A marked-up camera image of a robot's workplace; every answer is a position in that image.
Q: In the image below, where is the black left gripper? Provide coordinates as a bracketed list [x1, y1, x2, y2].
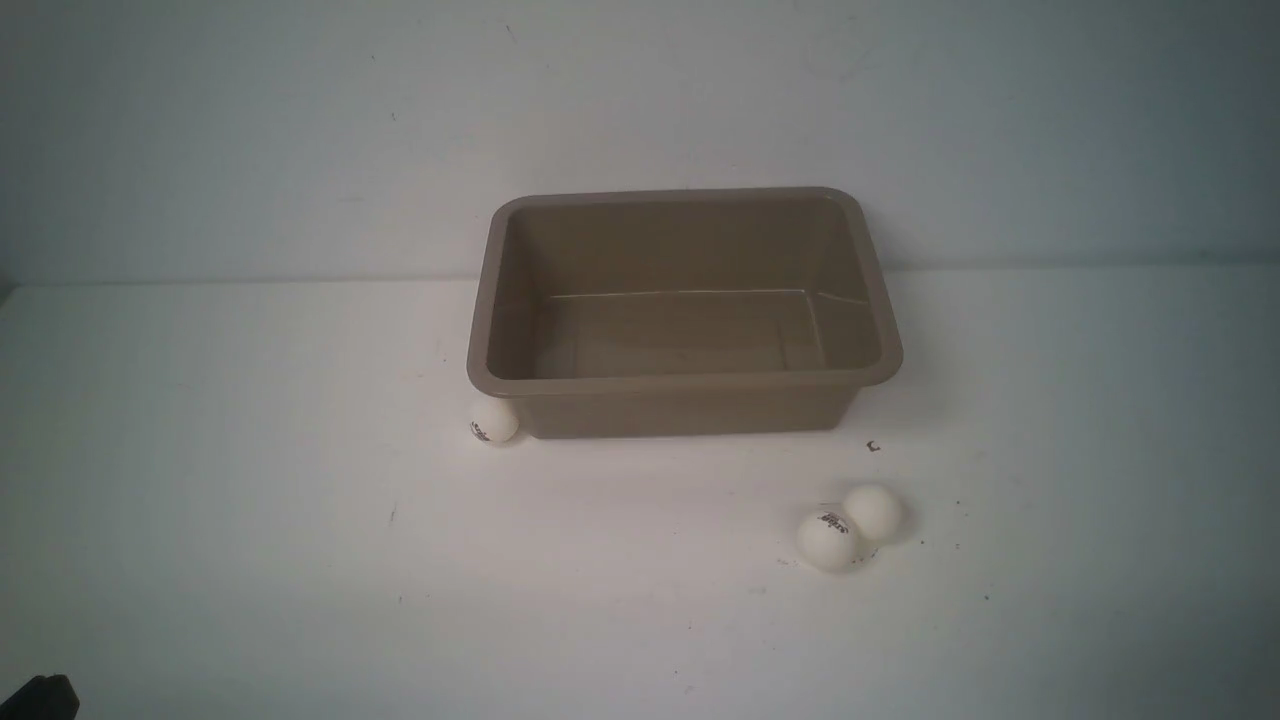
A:
[0, 675, 81, 720]

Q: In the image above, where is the tan plastic storage bin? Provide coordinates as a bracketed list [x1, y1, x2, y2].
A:
[467, 187, 902, 439]

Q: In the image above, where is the white ping-pong ball with logo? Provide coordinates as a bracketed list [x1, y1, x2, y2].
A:
[796, 510, 859, 574]

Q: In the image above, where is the plain white ping-pong ball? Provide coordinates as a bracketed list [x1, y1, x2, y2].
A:
[842, 483, 908, 544]

